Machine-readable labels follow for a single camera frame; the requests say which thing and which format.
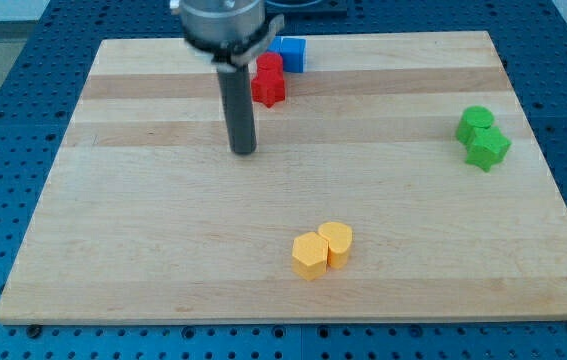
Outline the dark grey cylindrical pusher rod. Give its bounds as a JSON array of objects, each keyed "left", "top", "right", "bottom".
[{"left": 217, "top": 66, "right": 257, "bottom": 155}]

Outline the yellow heart block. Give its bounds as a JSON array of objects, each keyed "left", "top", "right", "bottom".
[{"left": 318, "top": 222, "right": 353, "bottom": 269}]

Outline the yellow hexagon block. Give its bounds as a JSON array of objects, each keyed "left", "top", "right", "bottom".
[{"left": 292, "top": 232, "right": 328, "bottom": 281}]

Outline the red star block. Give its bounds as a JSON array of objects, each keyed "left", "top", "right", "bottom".
[{"left": 251, "top": 70, "right": 286, "bottom": 108}]

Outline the red cylinder block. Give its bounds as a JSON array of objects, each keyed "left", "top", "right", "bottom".
[{"left": 256, "top": 52, "right": 283, "bottom": 73}]

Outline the blue cube block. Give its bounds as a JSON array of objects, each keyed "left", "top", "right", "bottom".
[{"left": 279, "top": 37, "right": 307, "bottom": 73}]

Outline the wooden board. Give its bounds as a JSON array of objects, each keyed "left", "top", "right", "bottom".
[{"left": 0, "top": 31, "right": 567, "bottom": 325}]

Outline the green cylinder block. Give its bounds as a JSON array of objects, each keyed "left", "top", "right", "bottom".
[{"left": 455, "top": 105, "right": 495, "bottom": 146}]

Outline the green star block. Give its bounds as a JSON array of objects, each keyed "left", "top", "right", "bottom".
[{"left": 465, "top": 127, "right": 512, "bottom": 172}]

